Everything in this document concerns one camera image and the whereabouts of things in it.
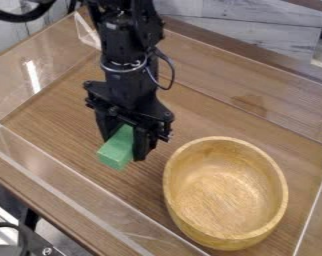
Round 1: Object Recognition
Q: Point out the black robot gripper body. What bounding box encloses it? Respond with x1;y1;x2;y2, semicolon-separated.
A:
82;56;177;144

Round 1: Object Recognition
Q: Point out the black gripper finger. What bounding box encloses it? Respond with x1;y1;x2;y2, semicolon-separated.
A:
95;110;123;141
132;126;159;161

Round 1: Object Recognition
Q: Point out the green rectangular block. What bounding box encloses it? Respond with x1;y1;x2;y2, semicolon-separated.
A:
98;125;134;171

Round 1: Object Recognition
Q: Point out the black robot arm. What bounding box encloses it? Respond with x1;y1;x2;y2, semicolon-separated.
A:
84;0;175;161

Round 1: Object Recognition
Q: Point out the brown wooden bowl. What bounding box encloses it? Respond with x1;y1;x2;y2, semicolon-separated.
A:
163;136;289;251

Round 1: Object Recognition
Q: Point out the black table leg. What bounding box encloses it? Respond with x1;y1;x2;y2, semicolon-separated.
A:
23;208;40;231

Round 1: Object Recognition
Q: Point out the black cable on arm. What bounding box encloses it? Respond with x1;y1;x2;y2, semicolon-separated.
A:
146;49;177;91

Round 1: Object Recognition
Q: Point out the clear acrylic corner bracket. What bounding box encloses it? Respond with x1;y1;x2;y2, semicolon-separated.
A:
74;12;102;50

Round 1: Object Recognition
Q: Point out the clear acrylic tray wall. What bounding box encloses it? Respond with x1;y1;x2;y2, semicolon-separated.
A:
0;124;210;256

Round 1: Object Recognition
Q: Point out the black cable lower left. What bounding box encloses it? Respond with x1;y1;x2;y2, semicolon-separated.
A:
0;221;35;256

